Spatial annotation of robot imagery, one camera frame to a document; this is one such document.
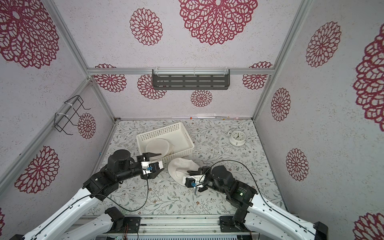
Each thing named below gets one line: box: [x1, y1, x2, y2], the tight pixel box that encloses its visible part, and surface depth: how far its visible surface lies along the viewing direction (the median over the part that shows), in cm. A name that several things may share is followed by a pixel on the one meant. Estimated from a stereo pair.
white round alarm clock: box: [227, 129, 246, 147], surface depth 106 cm
